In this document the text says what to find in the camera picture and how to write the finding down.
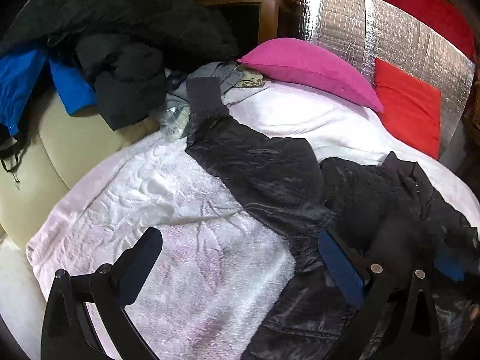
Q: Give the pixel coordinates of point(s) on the wooden cabinet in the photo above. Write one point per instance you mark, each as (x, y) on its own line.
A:
(258, 15)

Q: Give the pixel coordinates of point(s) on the large red cloth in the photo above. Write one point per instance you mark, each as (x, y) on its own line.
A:
(420, 7)

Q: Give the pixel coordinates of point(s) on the magenta pillow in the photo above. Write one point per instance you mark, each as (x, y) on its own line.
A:
(311, 67)

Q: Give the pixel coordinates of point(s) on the pile of black clothes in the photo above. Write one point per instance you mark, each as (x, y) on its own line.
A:
(131, 45)

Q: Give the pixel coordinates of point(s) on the grey garment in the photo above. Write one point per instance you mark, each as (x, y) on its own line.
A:
(232, 78)

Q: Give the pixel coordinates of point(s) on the blue jacket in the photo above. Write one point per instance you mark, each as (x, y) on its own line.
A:
(22, 78)

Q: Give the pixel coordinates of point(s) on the black jacket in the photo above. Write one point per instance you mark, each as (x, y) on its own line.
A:
(270, 172)

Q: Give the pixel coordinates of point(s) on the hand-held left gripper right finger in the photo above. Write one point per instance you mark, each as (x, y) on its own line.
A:
(342, 268)

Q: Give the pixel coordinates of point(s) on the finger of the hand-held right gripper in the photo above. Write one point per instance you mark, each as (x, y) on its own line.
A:
(450, 267)

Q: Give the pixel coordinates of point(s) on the white fleece blanket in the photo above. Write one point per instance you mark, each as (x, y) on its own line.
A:
(168, 195)

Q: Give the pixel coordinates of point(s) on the silver foil insulation sheet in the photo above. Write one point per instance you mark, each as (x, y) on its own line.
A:
(337, 15)

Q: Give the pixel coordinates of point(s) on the clear plastic bag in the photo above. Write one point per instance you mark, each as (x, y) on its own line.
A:
(174, 123)

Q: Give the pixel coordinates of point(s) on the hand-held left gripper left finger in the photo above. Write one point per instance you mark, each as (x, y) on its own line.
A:
(142, 258)

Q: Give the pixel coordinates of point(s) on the small red pillow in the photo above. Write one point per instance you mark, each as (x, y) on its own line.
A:
(408, 112)

